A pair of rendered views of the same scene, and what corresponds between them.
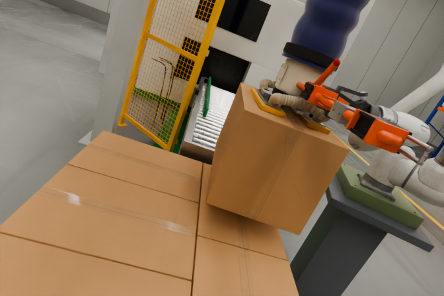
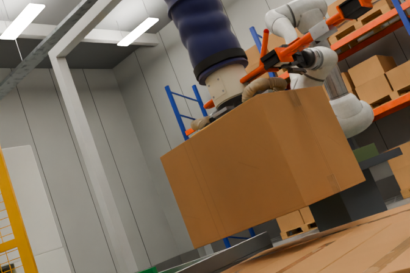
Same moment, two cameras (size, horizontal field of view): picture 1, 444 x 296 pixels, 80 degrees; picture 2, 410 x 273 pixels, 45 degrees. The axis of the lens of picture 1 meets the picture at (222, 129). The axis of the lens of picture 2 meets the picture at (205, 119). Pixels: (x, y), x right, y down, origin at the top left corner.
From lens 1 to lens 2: 1.32 m
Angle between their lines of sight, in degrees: 51
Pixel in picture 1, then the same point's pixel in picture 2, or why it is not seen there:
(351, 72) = (84, 236)
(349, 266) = not seen: hidden behind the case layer
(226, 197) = (311, 186)
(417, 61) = (136, 170)
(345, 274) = not seen: hidden behind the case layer
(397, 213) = (361, 153)
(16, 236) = not seen: outside the picture
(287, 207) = (340, 159)
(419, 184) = (345, 120)
